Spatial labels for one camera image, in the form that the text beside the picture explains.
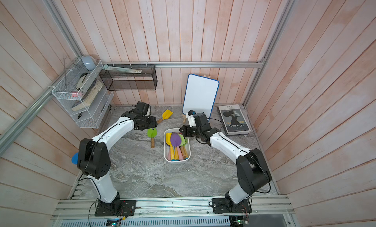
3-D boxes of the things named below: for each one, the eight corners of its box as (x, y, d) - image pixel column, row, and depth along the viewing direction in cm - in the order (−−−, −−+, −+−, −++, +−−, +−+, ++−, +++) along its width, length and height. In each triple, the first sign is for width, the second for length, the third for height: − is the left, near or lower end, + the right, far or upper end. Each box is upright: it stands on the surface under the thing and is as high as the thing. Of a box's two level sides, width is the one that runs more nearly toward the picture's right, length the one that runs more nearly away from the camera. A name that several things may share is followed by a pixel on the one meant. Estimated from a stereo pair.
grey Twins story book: (225, 136, 103) (226, 133, 100) (216, 108, 120) (217, 105, 117) (250, 134, 104) (251, 131, 101) (238, 107, 121) (239, 104, 118)
